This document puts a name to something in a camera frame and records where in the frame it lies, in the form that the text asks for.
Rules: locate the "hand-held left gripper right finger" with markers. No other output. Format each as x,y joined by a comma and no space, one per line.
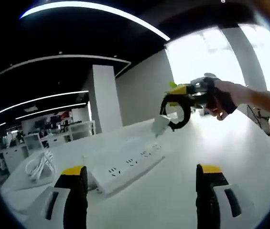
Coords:
220,205

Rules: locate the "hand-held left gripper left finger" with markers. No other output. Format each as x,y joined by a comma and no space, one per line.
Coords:
53,207

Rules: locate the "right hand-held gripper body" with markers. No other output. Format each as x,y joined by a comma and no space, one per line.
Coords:
200,93

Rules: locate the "white charger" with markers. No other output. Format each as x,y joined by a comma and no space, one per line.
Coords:
159,124

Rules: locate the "white power strip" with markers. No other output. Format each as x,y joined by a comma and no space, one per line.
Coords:
125,167

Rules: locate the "white desk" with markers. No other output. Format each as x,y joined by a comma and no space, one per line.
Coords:
173,171

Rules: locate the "white desk partition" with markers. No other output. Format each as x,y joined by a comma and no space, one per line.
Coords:
82,130

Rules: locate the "long ceiling light strip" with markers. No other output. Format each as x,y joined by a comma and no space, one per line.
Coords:
41,98
53,108

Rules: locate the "person's right hand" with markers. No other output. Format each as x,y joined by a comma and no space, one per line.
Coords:
223,97

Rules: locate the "green leafy plant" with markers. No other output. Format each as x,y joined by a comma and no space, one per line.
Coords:
173,84

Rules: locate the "wide curved ceiling light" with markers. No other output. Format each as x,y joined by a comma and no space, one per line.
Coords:
149,26

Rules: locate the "thin ceiling light track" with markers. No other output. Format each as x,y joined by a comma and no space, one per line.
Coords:
77,56

